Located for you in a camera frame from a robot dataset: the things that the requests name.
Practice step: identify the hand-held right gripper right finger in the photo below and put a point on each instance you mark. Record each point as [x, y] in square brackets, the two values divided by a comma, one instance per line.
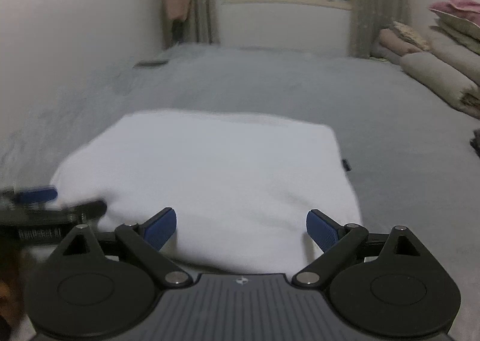
[321, 230]

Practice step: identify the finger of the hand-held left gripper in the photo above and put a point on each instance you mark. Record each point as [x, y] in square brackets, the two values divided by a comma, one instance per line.
[37, 194]
[90, 209]

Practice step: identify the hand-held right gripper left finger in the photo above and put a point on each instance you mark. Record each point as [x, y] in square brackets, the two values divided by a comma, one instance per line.
[162, 227]

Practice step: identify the white Winnie the Pooh sweatshirt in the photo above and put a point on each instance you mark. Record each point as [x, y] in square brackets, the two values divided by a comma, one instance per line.
[206, 176]

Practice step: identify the folded grey clothes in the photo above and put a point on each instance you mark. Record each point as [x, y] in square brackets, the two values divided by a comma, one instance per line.
[476, 142]

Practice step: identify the dark hanging clothes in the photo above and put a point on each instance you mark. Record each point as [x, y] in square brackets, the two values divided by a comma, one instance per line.
[177, 31]

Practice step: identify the grey bed blanket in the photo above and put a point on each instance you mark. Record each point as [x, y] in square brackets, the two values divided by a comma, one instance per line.
[393, 157]

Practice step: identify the black smartphone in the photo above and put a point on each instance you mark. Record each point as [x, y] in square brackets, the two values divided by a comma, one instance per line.
[152, 63]

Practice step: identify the lavender grey pillow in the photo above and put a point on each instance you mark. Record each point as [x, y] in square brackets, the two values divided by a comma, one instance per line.
[384, 54]

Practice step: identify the pink and grey pillows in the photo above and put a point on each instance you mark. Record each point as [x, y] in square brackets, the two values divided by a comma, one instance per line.
[395, 43]

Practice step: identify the stack of folded quilts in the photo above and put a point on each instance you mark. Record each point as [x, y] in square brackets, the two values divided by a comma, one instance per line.
[461, 48]

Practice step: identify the wide beige star curtain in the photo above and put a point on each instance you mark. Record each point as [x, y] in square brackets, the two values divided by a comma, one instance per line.
[378, 3]

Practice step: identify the pink quilt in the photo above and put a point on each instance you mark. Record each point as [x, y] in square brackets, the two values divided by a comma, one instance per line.
[461, 7]

